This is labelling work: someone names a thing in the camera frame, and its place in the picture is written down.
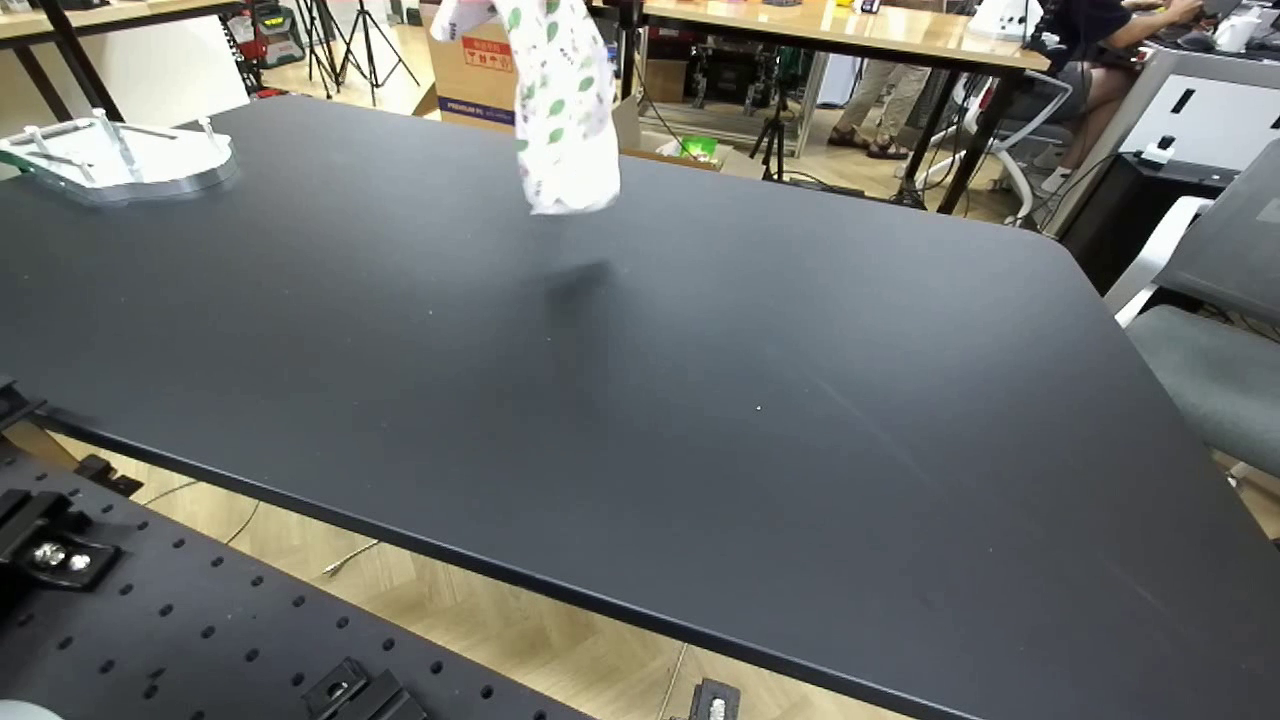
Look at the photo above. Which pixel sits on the grey office chair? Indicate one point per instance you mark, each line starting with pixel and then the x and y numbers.
pixel 1201 302

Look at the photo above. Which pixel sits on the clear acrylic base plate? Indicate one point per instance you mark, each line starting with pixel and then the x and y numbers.
pixel 111 160

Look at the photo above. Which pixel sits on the black perforated breadboard plate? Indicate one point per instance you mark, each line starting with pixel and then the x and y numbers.
pixel 120 613

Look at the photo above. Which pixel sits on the open cardboard box with items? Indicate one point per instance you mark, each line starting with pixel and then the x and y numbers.
pixel 478 78

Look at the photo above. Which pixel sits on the white leaf-print cloth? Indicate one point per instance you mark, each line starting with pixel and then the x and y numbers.
pixel 565 133

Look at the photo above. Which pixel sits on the black camera tripod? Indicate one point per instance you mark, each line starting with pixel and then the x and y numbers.
pixel 776 78

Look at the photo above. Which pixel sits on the seated person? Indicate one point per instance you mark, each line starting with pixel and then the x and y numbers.
pixel 1094 55

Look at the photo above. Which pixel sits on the long wooden desk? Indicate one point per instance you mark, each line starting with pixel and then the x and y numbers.
pixel 947 41

